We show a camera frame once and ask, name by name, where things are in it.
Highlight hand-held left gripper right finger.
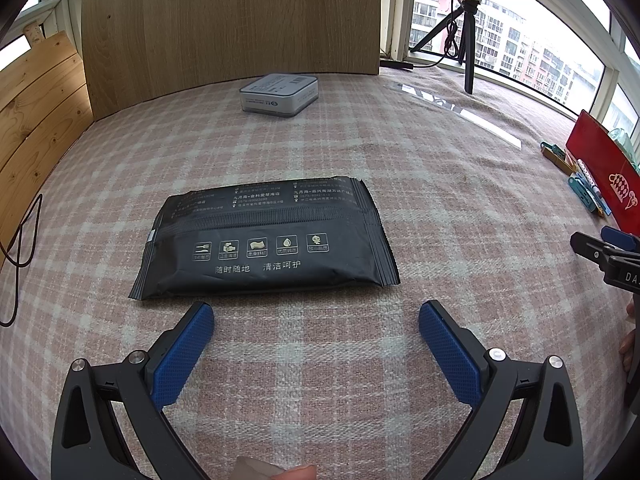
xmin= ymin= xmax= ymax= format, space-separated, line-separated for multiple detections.
xmin=418 ymin=300 xmax=584 ymax=480

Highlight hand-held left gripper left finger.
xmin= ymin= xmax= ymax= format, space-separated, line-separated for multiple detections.
xmin=50 ymin=301 xmax=236 ymax=480

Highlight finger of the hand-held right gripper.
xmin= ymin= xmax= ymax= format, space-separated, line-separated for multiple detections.
xmin=600 ymin=226 xmax=640 ymax=253
xmin=571 ymin=231 xmax=612 ymax=263

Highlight red box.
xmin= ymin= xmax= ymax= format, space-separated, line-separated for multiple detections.
xmin=562 ymin=109 xmax=640 ymax=237

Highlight black wet wipes packet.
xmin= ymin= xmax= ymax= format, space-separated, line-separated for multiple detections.
xmin=128 ymin=176 xmax=402 ymax=302

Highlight person's right hand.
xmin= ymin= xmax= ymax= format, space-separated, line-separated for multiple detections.
xmin=619 ymin=299 xmax=640 ymax=374

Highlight person's left hand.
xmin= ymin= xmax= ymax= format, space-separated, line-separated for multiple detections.
xmin=279 ymin=464 xmax=319 ymax=480

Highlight small tools beside red box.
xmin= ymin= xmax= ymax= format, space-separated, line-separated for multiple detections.
xmin=567 ymin=172 xmax=609 ymax=214

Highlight white dotted stick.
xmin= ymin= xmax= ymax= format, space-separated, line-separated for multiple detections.
xmin=577 ymin=159 xmax=607 ymax=197

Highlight brown flat packet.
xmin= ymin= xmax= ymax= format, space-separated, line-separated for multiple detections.
xmin=545 ymin=150 xmax=577 ymax=173

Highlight green glass object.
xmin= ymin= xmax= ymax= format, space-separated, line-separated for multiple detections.
xmin=606 ymin=129 xmax=640 ymax=172

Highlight black tripod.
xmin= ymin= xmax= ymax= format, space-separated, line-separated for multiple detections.
xmin=409 ymin=0 xmax=481 ymax=95

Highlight pink plaid blanket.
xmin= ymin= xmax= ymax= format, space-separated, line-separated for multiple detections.
xmin=0 ymin=66 xmax=640 ymax=480

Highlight pine plank board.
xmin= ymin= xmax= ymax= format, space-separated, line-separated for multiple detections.
xmin=0 ymin=30 xmax=94 ymax=268

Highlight white and grey box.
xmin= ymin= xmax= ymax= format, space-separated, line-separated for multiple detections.
xmin=239 ymin=74 xmax=320 ymax=119

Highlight large light wooden board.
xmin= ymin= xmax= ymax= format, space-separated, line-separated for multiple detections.
xmin=80 ymin=0 xmax=383 ymax=123

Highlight black ring light cable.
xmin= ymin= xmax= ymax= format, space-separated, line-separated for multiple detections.
xmin=380 ymin=0 xmax=464 ymax=69

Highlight white window frame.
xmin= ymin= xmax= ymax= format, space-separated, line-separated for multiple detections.
xmin=382 ymin=0 xmax=640 ymax=128
xmin=0 ymin=0 xmax=85 ymax=71

